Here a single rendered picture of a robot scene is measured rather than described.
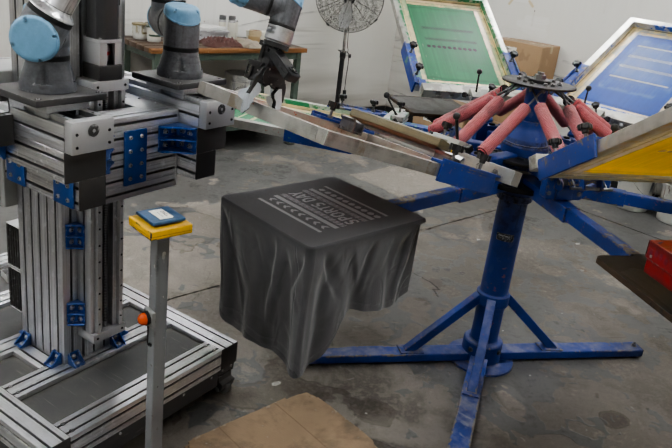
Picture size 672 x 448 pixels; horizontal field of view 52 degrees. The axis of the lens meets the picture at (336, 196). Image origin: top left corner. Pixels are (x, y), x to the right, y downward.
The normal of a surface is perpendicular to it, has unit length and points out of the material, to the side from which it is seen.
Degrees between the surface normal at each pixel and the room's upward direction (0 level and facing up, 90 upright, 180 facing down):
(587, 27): 90
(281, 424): 1
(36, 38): 96
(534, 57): 89
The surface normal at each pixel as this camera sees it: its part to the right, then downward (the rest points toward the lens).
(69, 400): 0.11, -0.94
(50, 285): -0.56, 0.22
